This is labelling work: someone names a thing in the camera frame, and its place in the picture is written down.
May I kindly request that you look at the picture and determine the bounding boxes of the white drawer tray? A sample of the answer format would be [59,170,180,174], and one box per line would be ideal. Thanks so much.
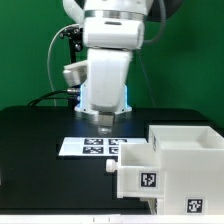
[106,143,164,199]
[140,198,157,215]

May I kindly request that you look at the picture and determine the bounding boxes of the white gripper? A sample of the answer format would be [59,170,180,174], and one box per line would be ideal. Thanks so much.
[87,49,131,134]

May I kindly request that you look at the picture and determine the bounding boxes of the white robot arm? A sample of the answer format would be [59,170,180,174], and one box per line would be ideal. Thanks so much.
[63,0,184,135]

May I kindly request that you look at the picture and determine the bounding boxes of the white fiducial marker sheet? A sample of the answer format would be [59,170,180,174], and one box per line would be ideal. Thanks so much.
[59,137,146,157]

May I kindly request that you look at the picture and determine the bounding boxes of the grey camera cable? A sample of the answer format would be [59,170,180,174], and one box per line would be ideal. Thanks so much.
[143,0,168,45]

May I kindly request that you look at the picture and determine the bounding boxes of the black base cables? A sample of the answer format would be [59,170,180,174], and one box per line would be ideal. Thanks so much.
[26,87,82,108]

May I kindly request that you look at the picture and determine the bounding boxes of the white drawer cabinet box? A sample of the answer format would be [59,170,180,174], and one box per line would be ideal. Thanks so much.
[149,125,224,215]

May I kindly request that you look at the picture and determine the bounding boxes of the white drawer tray front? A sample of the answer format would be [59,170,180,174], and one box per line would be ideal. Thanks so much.
[140,198,157,215]

